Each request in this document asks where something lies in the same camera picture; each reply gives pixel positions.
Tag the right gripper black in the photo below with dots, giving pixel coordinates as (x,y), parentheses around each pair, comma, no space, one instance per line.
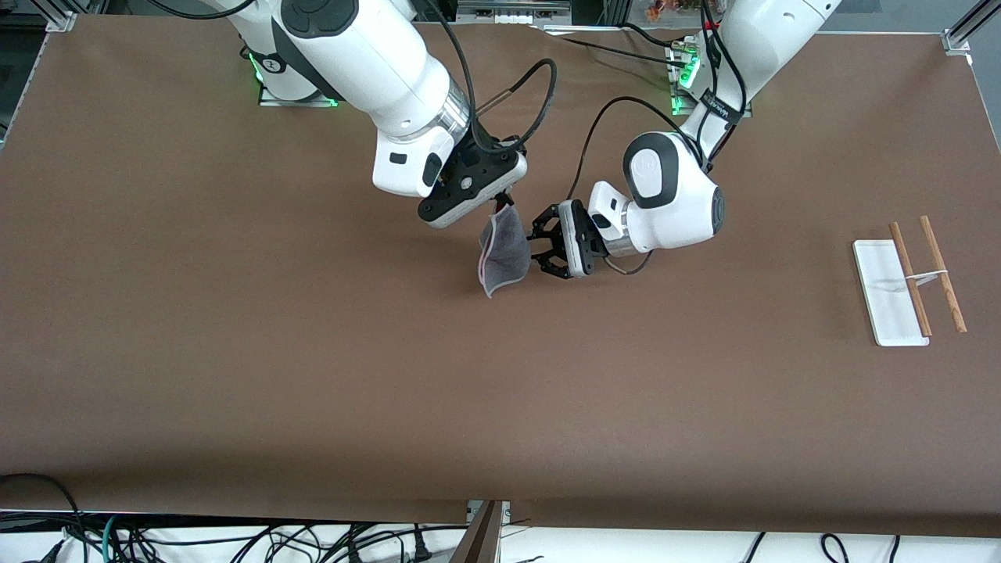
(501,206)

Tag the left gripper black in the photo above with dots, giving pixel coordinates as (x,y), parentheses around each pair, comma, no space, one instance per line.
(568,237)

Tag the grey towel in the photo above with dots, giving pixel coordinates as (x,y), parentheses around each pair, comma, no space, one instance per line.
(504,250)

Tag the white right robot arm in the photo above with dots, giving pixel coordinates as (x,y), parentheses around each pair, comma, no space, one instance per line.
(375,55)

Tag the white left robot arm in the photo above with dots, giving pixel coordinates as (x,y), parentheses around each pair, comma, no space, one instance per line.
(672,195)

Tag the white rack with wooden bars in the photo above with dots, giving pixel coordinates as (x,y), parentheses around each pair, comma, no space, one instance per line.
(891,305)

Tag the white power strip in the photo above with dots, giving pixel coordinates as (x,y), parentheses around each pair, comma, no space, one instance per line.
(512,16)

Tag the orange patterned object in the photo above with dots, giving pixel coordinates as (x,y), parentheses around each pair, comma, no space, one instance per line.
(665,8)

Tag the wooden beam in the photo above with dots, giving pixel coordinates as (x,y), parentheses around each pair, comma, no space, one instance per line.
(481,539)

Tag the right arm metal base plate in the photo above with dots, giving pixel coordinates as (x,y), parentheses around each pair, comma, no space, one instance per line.
(313,102)

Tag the metal table bracket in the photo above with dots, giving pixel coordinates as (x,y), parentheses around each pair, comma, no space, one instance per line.
(472,512)

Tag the aluminium frame corner post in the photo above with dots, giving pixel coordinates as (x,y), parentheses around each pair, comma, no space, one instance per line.
(966,31)
(61,17)

